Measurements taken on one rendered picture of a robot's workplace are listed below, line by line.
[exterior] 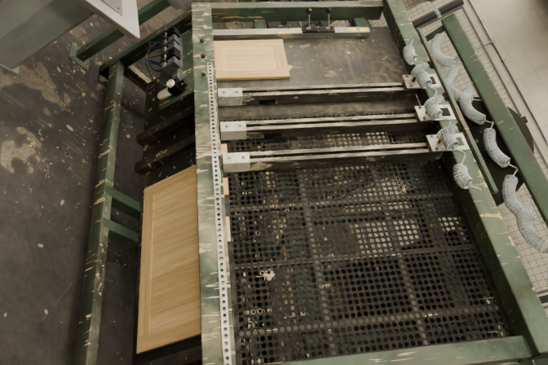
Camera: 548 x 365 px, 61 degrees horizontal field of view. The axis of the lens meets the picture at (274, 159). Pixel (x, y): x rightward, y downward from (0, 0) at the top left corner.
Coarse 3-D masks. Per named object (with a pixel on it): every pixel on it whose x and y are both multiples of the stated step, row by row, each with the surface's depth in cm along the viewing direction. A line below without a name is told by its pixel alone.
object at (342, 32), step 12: (216, 36) 272; (228, 36) 273; (240, 36) 274; (252, 36) 275; (264, 36) 276; (276, 36) 277; (288, 36) 278; (300, 36) 279; (312, 36) 281; (324, 36) 282; (336, 36) 283; (348, 36) 284; (360, 36) 285
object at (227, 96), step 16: (416, 80) 251; (224, 96) 238; (240, 96) 239; (256, 96) 241; (272, 96) 242; (288, 96) 244; (304, 96) 245; (320, 96) 247; (336, 96) 248; (352, 96) 250; (368, 96) 251; (384, 96) 253; (400, 96) 255
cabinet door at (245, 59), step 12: (216, 48) 267; (228, 48) 269; (240, 48) 269; (252, 48) 270; (264, 48) 271; (276, 48) 271; (216, 60) 261; (228, 60) 262; (240, 60) 263; (252, 60) 264; (264, 60) 265; (276, 60) 265; (216, 72) 256; (228, 72) 257; (240, 72) 257; (252, 72) 258; (264, 72) 259; (276, 72) 259; (288, 72) 260
